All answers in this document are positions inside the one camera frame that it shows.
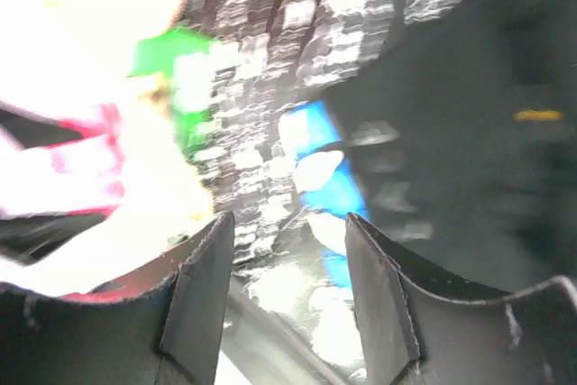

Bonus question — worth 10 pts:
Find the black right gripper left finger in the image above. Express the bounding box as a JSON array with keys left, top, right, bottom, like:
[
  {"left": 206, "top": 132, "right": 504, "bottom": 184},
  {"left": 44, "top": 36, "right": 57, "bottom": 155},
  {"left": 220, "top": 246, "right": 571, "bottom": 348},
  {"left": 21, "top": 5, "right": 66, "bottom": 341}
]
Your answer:
[{"left": 1, "top": 213, "right": 234, "bottom": 384}]

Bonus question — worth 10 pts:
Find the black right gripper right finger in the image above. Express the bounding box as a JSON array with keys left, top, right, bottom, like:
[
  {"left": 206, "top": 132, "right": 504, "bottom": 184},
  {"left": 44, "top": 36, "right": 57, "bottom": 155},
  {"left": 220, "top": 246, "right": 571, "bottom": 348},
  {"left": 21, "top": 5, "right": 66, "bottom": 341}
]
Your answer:
[{"left": 345, "top": 214, "right": 576, "bottom": 385}]

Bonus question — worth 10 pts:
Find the black t shirt flower print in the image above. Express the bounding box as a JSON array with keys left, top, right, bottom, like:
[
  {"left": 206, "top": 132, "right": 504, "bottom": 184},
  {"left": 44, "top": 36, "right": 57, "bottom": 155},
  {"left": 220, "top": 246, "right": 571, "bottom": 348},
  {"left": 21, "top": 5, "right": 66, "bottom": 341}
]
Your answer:
[{"left": 277, "top": 0, "right": 577, "bottom": 300}]

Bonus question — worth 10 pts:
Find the magenta red t shirt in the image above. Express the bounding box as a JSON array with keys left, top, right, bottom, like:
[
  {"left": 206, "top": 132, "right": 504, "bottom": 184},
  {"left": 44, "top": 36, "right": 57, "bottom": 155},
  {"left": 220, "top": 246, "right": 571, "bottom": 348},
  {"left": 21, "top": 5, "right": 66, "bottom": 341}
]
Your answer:
[{"left": 1, "top": 103, "right": 125, "bottom": 219}]

